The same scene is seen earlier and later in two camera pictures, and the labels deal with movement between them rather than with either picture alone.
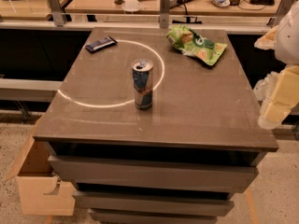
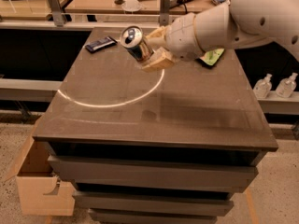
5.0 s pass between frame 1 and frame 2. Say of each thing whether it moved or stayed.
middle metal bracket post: stayed
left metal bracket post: stayed
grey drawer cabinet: stayed
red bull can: moved
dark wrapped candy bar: stayed
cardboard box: stayed
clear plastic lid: stayed
